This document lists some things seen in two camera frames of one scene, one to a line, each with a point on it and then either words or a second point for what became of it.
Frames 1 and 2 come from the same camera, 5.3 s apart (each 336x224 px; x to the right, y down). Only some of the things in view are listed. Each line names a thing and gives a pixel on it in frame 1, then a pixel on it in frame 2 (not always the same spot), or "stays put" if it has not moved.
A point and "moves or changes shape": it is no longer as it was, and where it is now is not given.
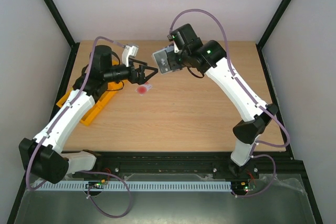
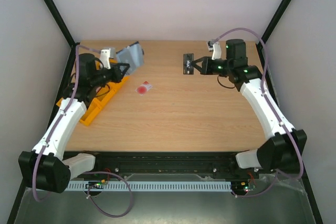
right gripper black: [171, 60] to [205, 64]
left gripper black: [140, 79] to [118, 74]
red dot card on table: [142, 89] stays put
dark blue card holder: [174, 58] moves or changes shape
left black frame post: [56, 16] stays put
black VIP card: [163, 61] to [187, 68]
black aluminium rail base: [283, 165] stays put
